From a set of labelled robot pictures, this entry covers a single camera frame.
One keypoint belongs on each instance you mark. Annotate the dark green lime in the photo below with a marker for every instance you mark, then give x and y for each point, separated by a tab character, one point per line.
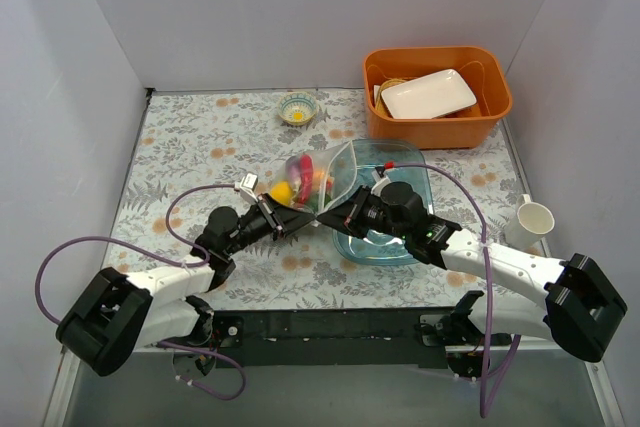
317	203

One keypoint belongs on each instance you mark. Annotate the white cup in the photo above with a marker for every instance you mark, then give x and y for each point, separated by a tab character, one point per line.
531	222

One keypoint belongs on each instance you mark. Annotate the white rectangular plate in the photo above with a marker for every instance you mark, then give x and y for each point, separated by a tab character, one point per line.
439	94

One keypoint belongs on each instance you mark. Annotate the clear blue plastic tray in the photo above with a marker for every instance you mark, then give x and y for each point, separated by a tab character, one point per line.
378	249

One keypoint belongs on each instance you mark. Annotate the clear zip top bag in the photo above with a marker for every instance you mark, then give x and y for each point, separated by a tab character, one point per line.
338	162

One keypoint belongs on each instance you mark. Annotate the orange peach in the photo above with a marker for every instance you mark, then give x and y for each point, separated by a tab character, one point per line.
319	177

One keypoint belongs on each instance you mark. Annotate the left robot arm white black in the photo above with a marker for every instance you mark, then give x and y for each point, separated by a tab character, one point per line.
119	313

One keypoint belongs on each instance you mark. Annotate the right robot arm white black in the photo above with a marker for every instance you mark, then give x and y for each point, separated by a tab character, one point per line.
570	302

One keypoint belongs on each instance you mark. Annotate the small patterned bowl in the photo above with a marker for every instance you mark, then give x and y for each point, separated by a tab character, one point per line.
297	108

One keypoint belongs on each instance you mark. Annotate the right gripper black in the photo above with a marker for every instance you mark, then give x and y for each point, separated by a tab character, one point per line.
358	211

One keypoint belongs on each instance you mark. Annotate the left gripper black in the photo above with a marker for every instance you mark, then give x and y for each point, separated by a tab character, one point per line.
270	215

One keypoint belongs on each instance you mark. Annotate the red chili pepper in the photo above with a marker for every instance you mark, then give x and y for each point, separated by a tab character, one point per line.
306	178

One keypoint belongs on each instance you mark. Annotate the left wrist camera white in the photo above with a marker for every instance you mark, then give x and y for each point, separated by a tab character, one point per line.
246	187

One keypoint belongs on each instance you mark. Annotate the purple eggplant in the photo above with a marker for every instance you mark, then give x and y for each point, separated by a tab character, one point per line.
292	170

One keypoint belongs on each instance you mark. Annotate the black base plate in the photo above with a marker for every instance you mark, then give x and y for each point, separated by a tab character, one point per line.
322	337

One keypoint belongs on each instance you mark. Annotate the yellow lemon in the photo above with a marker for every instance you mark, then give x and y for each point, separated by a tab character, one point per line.
282	192

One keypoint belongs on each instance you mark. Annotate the orange plastic bin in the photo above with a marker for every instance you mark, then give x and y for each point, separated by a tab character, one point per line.
480	69

